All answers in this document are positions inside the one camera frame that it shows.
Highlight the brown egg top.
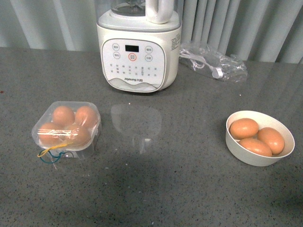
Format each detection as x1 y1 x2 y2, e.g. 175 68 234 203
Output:
64 124 91 147

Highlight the brown egg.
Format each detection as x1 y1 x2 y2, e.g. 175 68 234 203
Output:
64 124 91 147
239 138 273 157
230 118 259 140
257 127 285 155

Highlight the clear plastic egg box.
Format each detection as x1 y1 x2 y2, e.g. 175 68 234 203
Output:
31 101 101 164

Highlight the brown egg box back-right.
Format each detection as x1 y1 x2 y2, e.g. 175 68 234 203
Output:
75 106 98 129

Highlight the brown egg box back-left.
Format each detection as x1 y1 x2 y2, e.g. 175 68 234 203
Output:
52 106 75 127

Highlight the brown egg back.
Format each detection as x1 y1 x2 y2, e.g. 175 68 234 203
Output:
230 118 259 140

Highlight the brown egg box front-left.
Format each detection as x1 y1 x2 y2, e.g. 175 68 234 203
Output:
38 122 62 146

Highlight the brown egg front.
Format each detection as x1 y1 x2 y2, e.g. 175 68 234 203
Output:
239 138 273 157

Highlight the brown egg right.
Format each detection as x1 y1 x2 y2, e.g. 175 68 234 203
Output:
257 127 285 155

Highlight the clear plastic bag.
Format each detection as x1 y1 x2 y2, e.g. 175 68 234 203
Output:
179 41 248 83

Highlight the white Joyoung blender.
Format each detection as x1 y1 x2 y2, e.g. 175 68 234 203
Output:
95 0 184 93

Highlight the white round bowl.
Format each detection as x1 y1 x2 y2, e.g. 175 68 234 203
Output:
225 110 295 166

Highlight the yellow rubber band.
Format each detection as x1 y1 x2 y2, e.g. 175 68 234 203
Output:
37 142 72 157

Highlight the grey pleated curtain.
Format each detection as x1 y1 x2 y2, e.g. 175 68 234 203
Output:
0 0 303 63

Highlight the white power cable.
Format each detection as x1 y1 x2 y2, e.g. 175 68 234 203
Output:
178 51 223 79

